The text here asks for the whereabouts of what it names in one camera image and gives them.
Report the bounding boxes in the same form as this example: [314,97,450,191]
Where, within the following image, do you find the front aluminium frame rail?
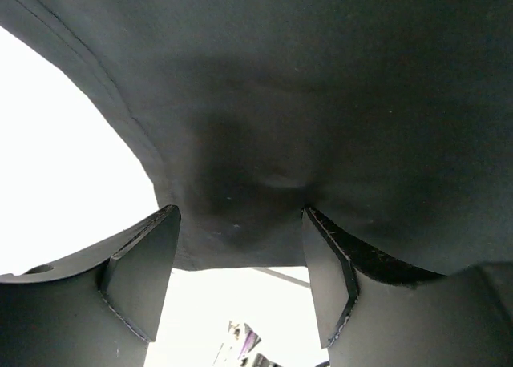
[253,268,310,288]

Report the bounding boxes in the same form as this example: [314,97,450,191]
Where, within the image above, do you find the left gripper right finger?
[302,207,512,366]

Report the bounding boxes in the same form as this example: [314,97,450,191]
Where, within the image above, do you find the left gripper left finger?
[1,205,180,366]

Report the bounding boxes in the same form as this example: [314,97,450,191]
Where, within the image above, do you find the black trousers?
[1,0,512,274]

